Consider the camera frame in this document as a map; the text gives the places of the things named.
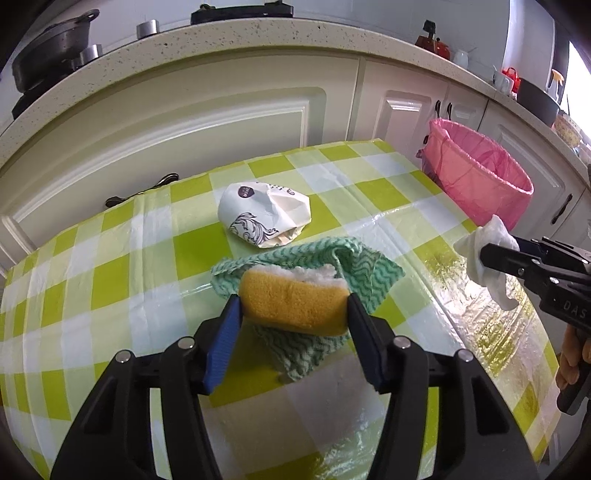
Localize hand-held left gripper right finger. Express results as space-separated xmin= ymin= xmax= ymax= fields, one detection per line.
xmin=345 ymin=292 xmax=540 ymax=480

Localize white tissue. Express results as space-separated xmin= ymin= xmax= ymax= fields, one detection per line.
xmin=453 ymin=215 xmax=521 ymax=311

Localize yellow top spray bottle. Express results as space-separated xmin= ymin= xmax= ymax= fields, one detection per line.
xmin=549 ymin=69 xmax=567 ymax=104

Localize patterned bowl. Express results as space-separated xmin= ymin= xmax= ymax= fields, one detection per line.
xmin=554 ymin=113 xmax=581 ymax=148

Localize black cooking pot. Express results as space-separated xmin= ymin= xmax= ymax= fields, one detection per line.
xmin=11 ymin=9 xmax=100 ymax=93

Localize printed white paper bag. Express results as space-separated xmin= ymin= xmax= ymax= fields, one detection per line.
xmin=218 ymin=181 xmax=311 ymax=250

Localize green checked tablecloth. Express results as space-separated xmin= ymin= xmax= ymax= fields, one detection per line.
xmin=0 ymin=138 xmax=561 ymax=480

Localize yellow sponge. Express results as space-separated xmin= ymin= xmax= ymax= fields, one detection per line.
xmin=239 ymin=263 xmax=350 ymax=337

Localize green wavy cleaning cloth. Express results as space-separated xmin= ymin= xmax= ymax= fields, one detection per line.
xmin=211 ymin=237 xmax=407 ymax=382

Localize pink lined trash bin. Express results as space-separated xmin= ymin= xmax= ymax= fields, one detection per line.
xmin=418 ymin=117 xmax=535 ymax=232

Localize oil bottle black cap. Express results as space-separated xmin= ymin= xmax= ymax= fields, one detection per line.
xmin=414 ymin=20 xmax=438 ymax=49

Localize cream kitchen counter cabinets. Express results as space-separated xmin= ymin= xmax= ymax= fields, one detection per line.
xmin=0 ymin=17 xmax=591 ymax=296

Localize long black drawer handle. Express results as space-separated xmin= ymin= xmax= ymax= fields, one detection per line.
xmin=105 ymin=173 xmax=180 ymax=208

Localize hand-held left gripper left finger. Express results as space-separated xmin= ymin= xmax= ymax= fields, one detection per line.
xmin=51 ymin=294 xmax=243 ymax=480

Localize person's right hand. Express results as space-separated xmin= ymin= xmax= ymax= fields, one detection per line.
xmin=555 ymin=325 xmax=591 ymax=394

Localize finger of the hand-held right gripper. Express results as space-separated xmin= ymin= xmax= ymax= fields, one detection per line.
xmin=512 ymin=235 xmax=591 ymax=264
xmin=480 ymin=242 xmax=550 ymax=281

